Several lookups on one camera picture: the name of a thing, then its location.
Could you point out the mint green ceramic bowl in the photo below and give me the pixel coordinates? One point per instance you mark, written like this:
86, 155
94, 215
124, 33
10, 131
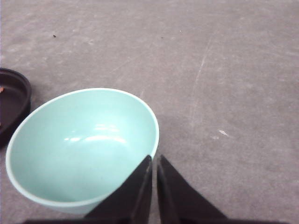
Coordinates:
75, 150

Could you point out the black frying pan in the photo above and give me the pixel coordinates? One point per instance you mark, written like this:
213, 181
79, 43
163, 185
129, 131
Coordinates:
15, 102

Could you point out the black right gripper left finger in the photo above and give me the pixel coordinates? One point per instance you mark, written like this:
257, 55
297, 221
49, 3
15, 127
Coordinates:
130, 203

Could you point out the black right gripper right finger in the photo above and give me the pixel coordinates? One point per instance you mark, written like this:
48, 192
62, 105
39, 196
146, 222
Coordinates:
179, 202

